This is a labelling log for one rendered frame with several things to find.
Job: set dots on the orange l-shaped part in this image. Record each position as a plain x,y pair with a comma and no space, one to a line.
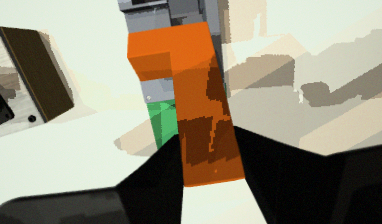
209,150

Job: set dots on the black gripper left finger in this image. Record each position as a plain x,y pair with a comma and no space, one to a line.
152,194

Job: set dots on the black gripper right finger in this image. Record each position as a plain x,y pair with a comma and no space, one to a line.
294,186

